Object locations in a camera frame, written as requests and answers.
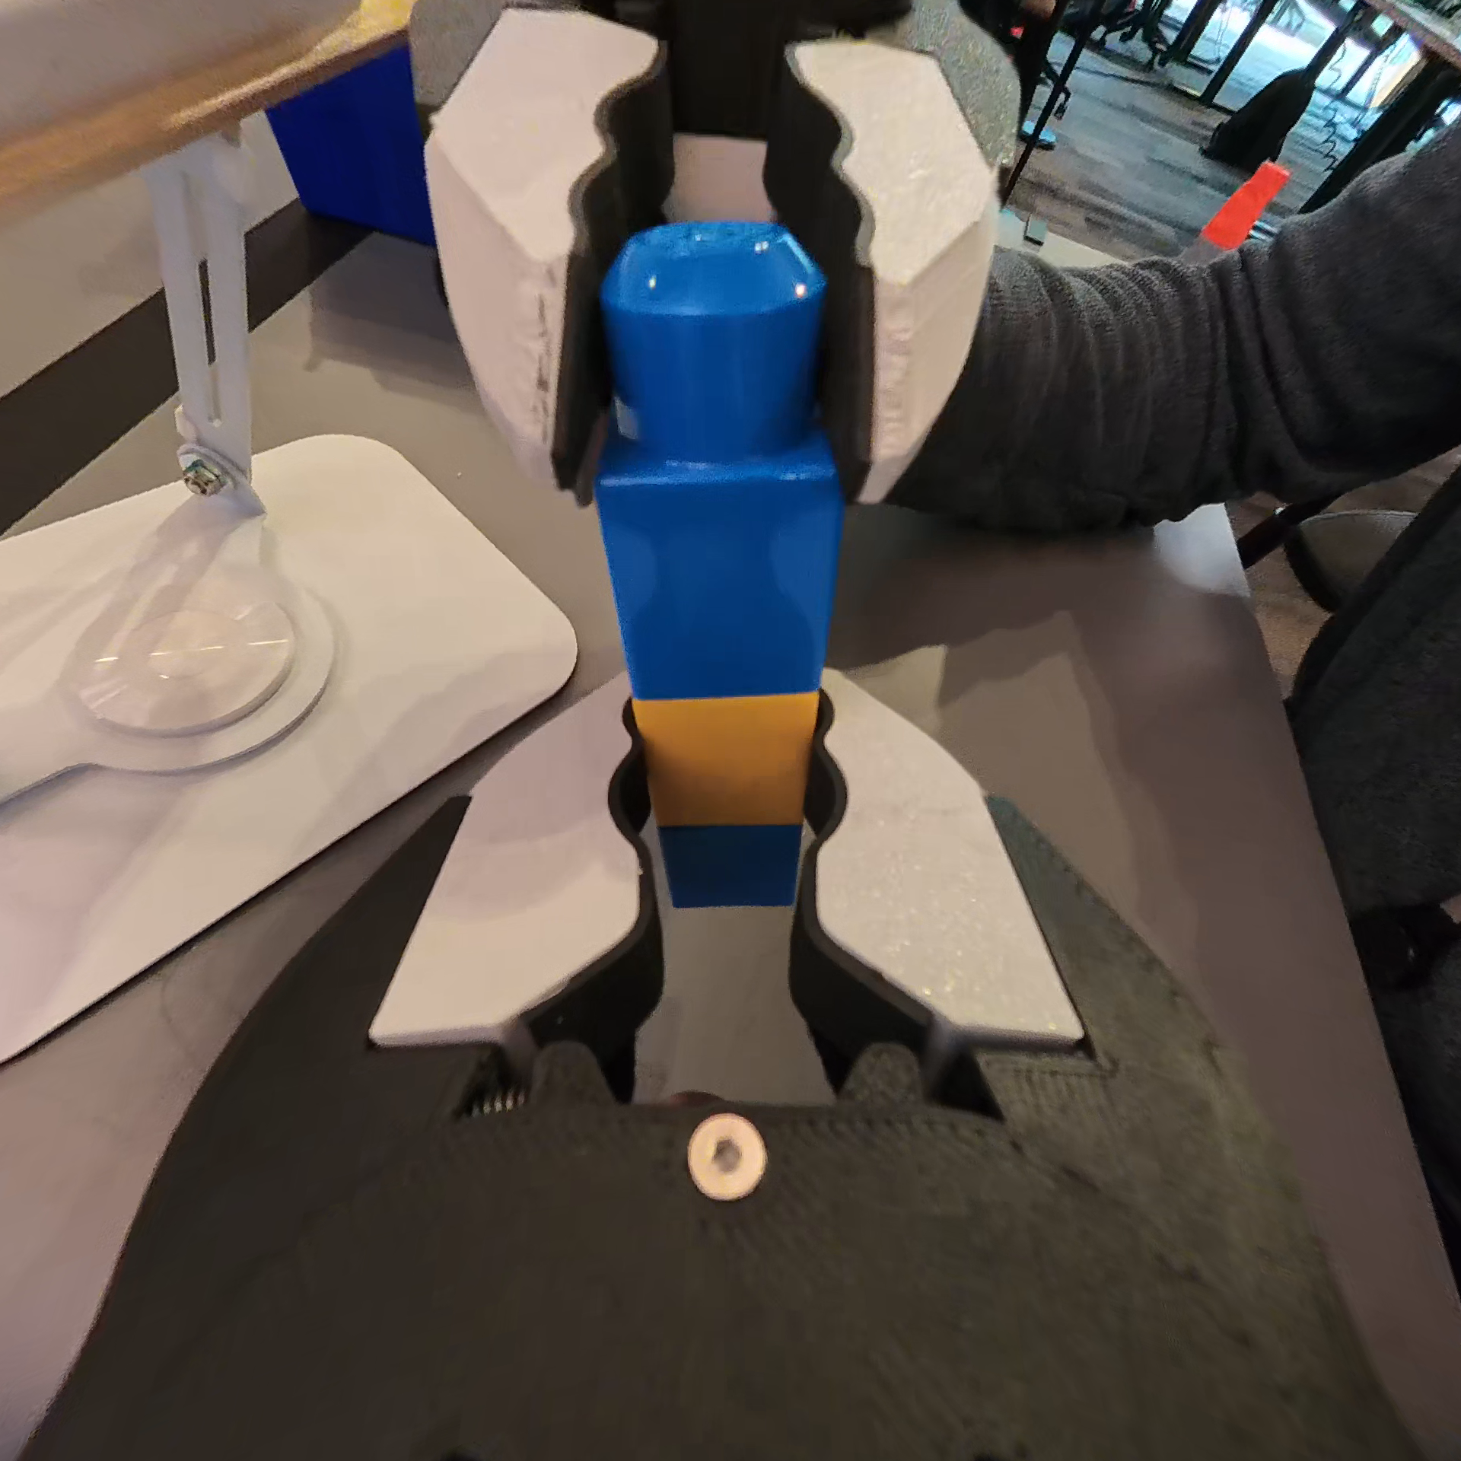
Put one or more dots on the orange traffic cone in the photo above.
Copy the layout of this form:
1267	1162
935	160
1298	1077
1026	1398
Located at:
1246	205

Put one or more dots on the blue building block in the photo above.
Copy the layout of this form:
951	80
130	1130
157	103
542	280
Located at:
719	549
728	865

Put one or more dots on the yellow building block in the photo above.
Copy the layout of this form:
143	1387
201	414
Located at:
724	759

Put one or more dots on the blue plastic bin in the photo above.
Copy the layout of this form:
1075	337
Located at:
365	147

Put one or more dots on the black office chair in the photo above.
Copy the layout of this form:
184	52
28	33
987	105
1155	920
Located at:
1335	552

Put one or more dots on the grey desk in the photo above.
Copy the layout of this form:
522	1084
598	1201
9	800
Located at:
1143	707

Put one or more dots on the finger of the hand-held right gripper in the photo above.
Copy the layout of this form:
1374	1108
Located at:
514	229
914	229

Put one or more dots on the person's right forearm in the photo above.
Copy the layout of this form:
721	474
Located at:
1199	376

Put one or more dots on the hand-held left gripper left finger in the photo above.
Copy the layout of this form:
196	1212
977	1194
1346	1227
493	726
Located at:
525	901

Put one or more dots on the white document stand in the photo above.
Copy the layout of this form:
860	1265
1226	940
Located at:
376	639

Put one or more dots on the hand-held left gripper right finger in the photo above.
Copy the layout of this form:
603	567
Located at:
935	901

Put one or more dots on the black backpack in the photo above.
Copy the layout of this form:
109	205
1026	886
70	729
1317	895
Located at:
1262	114

